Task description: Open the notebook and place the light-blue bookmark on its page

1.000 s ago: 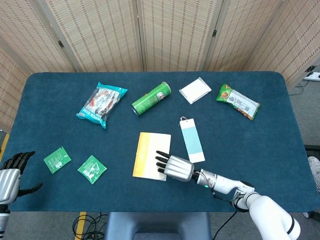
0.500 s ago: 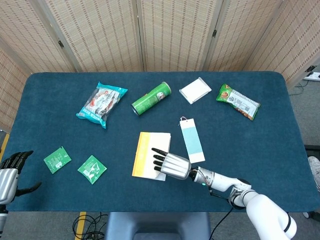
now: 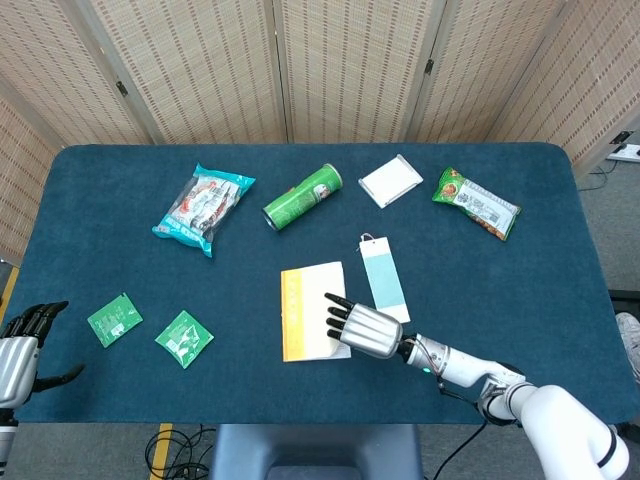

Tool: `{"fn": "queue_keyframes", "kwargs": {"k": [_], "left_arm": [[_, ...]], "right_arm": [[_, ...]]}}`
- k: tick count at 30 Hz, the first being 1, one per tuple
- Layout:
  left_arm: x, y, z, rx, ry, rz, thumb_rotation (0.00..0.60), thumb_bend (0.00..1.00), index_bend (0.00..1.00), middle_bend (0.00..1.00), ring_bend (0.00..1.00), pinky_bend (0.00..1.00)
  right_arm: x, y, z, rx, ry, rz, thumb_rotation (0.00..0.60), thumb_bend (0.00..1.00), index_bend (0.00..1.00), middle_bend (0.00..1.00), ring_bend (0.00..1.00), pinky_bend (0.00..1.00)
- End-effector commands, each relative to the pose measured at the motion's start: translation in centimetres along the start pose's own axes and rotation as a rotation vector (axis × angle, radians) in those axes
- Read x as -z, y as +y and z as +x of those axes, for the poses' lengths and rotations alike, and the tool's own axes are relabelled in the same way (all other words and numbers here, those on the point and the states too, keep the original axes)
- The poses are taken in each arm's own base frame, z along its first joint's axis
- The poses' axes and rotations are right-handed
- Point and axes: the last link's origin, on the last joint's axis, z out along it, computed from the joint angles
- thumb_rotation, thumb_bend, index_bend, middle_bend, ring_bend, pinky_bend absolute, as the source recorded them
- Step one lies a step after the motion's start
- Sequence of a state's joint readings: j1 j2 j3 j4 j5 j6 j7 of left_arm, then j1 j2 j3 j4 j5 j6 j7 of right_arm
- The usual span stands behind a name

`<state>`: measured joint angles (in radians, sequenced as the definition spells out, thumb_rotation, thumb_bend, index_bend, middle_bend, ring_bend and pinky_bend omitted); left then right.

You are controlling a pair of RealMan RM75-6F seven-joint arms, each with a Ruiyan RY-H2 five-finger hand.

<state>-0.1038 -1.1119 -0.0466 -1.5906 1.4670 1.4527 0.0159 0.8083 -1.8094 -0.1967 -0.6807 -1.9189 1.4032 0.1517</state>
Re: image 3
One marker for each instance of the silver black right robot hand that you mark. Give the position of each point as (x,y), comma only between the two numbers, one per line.
(372,332)

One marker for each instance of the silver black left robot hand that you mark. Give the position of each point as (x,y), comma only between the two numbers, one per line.
(15,365)

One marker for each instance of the teal white tasselled bookmark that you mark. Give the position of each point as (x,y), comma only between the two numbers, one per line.
(382,280)

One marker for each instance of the yellow and white notebook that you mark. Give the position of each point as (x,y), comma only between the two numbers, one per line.
(305,310)

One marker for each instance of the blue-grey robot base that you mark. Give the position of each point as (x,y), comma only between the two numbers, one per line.
(315,450)

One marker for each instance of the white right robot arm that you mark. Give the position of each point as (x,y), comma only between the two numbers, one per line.
(550,410)

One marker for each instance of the green square sachet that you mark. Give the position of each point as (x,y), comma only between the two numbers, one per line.
(184,339)
(115,320)

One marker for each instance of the green chips can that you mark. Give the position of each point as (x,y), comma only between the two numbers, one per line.
(300,200)

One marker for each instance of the blue felt table cover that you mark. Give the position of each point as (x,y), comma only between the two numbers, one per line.
(100,240)

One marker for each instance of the white plastic tray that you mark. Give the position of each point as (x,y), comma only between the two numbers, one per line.
(390,181)

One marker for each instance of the green printed snack bag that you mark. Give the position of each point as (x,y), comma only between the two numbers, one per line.
(475,202)

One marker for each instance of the teal snack bag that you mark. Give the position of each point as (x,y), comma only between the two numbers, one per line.
(200,210)

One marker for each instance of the grey sneaker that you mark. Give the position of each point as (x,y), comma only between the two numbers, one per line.
(630,335)

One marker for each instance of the black screen hinge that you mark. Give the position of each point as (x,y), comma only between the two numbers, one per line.
(623,136)
(121,88)
(429,66)

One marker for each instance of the white power strip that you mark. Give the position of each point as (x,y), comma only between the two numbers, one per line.
(625,151)

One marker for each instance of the woven folding screen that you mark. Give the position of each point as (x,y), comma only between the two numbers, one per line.
(200,65)

